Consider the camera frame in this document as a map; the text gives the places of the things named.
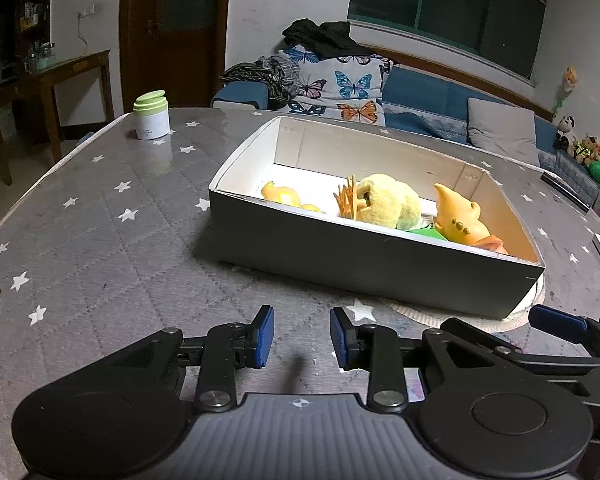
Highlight brown wooden door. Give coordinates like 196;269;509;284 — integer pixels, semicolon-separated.
119;0;232;111

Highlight black remote control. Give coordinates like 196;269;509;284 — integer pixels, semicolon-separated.
540;170;592;211

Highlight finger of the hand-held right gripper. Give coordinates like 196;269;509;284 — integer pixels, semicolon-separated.
439;316;600;387
528;304;600;357

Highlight yellow plush toy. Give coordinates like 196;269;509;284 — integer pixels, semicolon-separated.
354;173;424;231

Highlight yellow rubber duck toy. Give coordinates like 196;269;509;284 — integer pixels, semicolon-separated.
260;181;324;213

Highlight artificial flower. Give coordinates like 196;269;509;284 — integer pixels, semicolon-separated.
554;65;579;112

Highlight small orange toy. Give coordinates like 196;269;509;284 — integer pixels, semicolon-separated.
475;233;509;256

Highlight glass jars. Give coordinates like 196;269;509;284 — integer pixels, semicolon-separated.
24;41;57;72

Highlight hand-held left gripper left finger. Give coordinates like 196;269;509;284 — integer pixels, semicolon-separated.
99;305;276;414

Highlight green plastic toy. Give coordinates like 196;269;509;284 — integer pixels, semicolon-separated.
409;227;449;242

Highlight orange dinosaur toy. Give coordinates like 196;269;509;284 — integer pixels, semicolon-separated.
432;183;491;246

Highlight white jar with green lid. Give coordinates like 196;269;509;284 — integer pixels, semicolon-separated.
132;89;171;141

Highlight grey pillow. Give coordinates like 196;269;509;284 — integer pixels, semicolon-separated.
467;97;541;167

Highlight brown plush toy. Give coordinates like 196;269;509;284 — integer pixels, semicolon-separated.
572;134;599;166

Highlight dark wooden side table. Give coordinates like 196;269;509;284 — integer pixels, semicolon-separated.
0;49;116;186

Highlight white cardboard box container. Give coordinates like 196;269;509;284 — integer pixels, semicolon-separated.
208;115;546;320

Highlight dark plaid cloth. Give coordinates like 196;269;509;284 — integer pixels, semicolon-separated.
220;54;301;107

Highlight grey star print tablecloth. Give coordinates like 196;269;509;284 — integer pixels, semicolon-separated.
0;107;600;480

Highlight dark window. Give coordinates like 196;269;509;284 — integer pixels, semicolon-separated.
347;0;552;82

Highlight black cloth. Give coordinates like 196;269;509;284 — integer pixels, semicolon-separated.
282;18;372;59

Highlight panda plush toy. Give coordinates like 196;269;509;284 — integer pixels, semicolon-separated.
552;113;577;151

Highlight orange spiky toy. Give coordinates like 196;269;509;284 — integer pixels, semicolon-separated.
333;174;364;220

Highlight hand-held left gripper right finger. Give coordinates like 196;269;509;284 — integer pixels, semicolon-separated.
329;306;487;414

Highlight white round mat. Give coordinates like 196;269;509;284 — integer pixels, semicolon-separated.
386;274;546;334

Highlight butterfly print pillow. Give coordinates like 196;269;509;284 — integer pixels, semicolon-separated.
274;44;394;127

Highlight blue sofa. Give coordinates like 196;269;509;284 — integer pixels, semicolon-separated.
210;64;600;212

